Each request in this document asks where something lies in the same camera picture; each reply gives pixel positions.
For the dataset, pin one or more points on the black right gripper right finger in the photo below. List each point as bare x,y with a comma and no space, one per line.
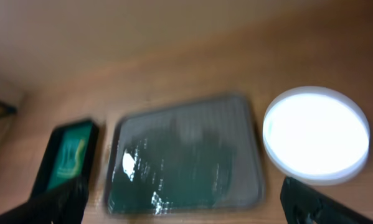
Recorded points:
302,204

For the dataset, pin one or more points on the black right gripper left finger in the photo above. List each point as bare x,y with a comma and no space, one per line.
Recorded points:
61,205

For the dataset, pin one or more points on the green yellow sponge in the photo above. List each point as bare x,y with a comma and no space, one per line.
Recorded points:
70,160

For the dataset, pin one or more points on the white plate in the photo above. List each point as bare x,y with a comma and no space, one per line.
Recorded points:
316,135

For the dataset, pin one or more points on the dark grey serving tray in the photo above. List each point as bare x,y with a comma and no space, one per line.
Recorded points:
199,155

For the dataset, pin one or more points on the black water tub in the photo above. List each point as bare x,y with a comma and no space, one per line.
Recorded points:
46,178

